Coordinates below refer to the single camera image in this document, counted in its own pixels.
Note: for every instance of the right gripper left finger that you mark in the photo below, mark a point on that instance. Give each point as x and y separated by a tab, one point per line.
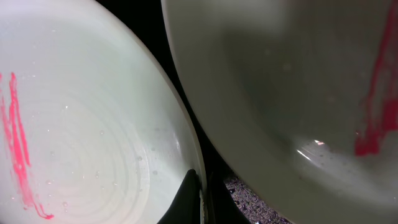
185	207

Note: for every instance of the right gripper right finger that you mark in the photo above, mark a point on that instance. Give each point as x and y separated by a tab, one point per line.
221	207

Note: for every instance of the light blue plate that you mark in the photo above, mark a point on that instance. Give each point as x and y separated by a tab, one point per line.
92	129

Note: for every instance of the pale green plate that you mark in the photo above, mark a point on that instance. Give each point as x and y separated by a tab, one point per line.
299	98

